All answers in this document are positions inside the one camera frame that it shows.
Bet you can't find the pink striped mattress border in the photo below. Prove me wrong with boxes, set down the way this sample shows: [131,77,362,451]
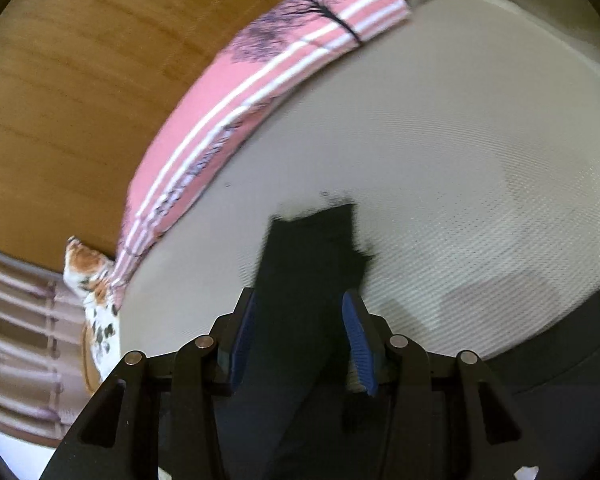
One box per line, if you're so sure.
[112,0,413,306]

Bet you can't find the beige striped curtain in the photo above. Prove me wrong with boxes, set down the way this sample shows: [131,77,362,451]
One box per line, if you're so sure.
[0,245,98,448]

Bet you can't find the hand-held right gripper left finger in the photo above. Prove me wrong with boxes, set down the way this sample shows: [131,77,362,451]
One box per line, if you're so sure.
[39,287,258,480]

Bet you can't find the black pants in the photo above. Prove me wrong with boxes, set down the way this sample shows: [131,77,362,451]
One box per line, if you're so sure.
[155,202,600,480]

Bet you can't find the beige mesh mattress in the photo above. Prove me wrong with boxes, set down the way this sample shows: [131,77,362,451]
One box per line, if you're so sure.
[115,0,600,396]

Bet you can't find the floral white orange cloth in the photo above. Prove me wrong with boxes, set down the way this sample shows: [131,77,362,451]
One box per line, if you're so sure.
[62,236,123,396]

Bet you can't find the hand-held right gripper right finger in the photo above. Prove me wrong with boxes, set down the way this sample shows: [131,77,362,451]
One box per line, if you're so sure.
[341,289,563,480]

